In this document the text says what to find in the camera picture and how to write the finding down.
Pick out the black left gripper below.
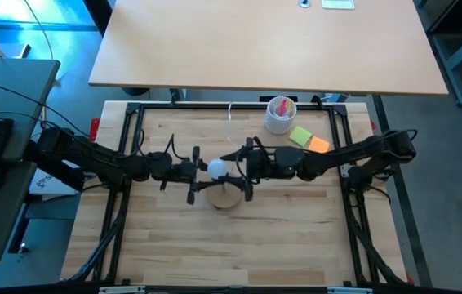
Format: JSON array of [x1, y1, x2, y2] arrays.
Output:
[[168, 145, 233, 206]]

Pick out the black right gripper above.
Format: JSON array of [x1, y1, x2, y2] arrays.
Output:
[[218, 137, 284, 203]]

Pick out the white lightbulb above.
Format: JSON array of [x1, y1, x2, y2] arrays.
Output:
[[207, 158, 229, 182]]

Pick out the lamp with round wooden base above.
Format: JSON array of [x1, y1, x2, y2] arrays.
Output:
[[206, 179, 245, 211]]

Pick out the white textured cylinder cup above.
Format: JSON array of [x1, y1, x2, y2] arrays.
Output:
[[264, 96, 298, 136]]

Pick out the green sticky note pad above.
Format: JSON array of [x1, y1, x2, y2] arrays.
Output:
[[288, 125, 313, 149]]

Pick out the orange sticky note pad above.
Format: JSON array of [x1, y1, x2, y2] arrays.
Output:
[[307, 135, 331, 154]]

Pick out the red table clamp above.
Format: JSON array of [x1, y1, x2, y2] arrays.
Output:
[[88, 118, 101, 142]]

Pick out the light wooden desk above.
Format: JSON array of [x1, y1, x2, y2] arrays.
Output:
[[87, 0, 450, 97]]

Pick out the silver aluminium extrusion piece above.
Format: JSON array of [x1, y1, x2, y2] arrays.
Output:
[[326, 287, 374, 294], [97, 285, 147, 294]]

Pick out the white printed paper box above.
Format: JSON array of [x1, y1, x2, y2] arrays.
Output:
[[28, 168, 86, 198]]

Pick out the white card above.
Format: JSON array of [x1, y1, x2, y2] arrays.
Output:
[[321, 0, 356, 11]]

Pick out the grey computer desk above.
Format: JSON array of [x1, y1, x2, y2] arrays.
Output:
[[0, 56, 62, 163]]

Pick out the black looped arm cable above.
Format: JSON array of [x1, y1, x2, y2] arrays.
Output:
[[164, 133, 184, 161]]

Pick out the clear lamp power cord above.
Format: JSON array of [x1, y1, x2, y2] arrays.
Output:
[[224, 100, 237, 145]]

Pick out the black aluminium table frame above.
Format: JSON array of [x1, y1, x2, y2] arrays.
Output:
[[60, 100, 416, 287]]

